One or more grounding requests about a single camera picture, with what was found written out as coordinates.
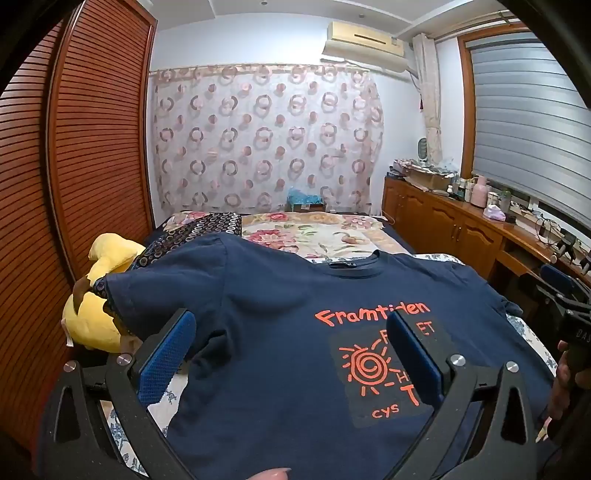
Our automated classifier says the sheer circle-patterned curtain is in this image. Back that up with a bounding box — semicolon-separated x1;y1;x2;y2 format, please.
150;65;385;214

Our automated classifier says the person's left hand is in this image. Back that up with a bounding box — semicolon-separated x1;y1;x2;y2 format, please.
249;467;293;480

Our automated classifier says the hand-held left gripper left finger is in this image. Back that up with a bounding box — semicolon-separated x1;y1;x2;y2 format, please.
39;309;204;480

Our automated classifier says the blue plastic bag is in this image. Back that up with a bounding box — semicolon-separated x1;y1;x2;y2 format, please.
287;186;326;212

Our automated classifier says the pink thermos jug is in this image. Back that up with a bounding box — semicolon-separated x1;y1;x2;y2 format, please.
471;175;490;208

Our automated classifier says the navy blue printed T-shirt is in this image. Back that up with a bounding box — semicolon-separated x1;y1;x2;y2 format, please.
95;232;557;480

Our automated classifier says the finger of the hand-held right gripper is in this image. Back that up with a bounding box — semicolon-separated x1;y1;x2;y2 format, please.
536;263;591;320

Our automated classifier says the open cardboard box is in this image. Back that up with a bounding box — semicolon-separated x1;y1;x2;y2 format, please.
406;166;455;192

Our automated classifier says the cream wall air conditioner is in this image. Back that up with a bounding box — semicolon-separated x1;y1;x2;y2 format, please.
322;21;419;75

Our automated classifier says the grey window blind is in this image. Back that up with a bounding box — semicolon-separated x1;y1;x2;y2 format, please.
468;30;591;222

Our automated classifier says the yellow plush toy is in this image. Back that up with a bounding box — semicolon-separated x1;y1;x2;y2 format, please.
61;233;148;354

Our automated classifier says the blue floral bed sheet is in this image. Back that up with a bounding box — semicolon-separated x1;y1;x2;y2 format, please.
99;253;559;478

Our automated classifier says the dark circle-patterned pillow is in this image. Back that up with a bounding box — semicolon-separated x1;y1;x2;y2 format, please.
92;211;244;333

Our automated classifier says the person's right hand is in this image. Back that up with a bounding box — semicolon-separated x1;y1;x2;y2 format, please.
538;339;573;441

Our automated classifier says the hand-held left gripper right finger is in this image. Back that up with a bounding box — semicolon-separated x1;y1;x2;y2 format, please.
387;314;550;480

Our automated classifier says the tied beige side curtain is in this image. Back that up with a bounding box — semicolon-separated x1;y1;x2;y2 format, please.
412;33;444;162

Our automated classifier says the brown louvered wardrobe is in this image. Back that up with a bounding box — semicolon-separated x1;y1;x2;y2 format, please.
0;0;158;462

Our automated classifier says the wooden sideboard cabinet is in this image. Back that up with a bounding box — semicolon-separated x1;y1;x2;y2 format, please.
382;176;591;296

